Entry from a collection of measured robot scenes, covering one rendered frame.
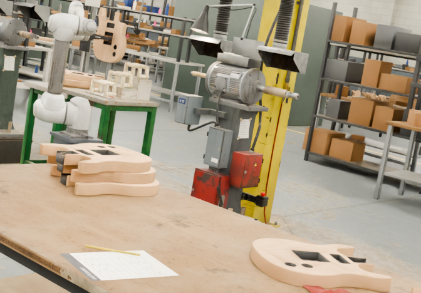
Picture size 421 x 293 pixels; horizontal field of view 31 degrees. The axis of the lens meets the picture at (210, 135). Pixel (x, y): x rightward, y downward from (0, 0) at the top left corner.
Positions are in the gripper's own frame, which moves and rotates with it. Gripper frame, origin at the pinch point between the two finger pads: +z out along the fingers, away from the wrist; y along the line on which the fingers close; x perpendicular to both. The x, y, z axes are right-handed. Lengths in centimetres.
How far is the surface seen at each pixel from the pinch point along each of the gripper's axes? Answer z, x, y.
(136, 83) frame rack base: 27.1, -32.2, 11.2
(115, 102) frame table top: -4, -47, 26
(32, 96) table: -9, -61, -74
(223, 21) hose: 30, 28, 91
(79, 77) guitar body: 9, -37, -38
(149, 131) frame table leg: 38, -69, 24
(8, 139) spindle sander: 22, -114, -148
